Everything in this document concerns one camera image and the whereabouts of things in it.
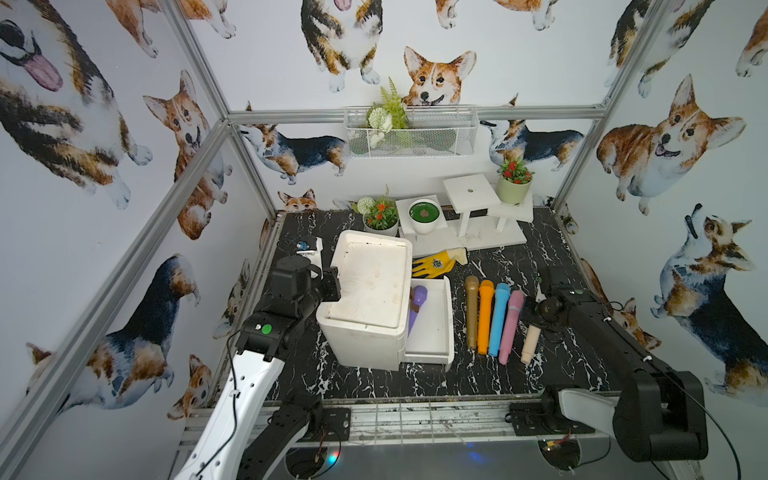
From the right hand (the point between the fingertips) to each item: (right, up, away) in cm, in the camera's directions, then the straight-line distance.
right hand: (526, 312), depth 86 cm
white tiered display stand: (-7, +29, +31) cm, 43 cm away
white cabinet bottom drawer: (-27, -7, +1) cm, 28 cm away
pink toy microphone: (-1, +2, +6) cm, 6 cm away
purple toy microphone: (-31, +4, +7) cm, 32 cm away
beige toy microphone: (+1, -7, -1) cm, 8 cm away
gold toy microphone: (-14, 0, +8) cm, 16 cm away
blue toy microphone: (-4, +4, +9) cm, 11 cm away
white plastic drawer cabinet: (-43, +2, -22) cm, 49 cm away
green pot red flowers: (0, +39, +9) cm, 40 cm away
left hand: (-51, +15, -14) cm, 55 cm away
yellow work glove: (-23, +12, +17) cm, 31 cm away
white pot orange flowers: (-43, +29, +12) cm, 53 cm away
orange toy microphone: (-11, -2, +4) cm, 12 cm away
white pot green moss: (-29, +28, +4) cm, 41 cm away
